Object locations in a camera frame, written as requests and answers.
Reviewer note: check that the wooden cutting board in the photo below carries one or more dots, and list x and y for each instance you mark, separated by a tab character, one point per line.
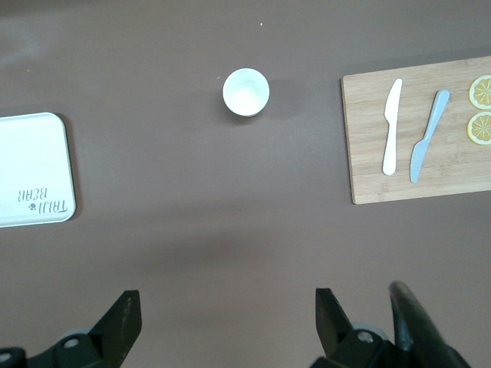
364	134

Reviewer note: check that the yellow lemon slice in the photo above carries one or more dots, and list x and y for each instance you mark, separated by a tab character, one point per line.
480	128
482	92

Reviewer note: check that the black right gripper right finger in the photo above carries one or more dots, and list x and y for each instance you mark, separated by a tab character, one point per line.
333	333

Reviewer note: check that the white IKEA cup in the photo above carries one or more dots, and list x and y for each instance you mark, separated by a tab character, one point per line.
245	92

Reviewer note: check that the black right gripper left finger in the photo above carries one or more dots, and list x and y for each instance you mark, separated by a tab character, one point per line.
119	329

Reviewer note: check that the white plastic knife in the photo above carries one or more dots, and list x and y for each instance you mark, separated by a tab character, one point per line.
391	145

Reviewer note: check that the cream tray with bear print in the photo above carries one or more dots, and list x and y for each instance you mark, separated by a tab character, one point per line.
34	161

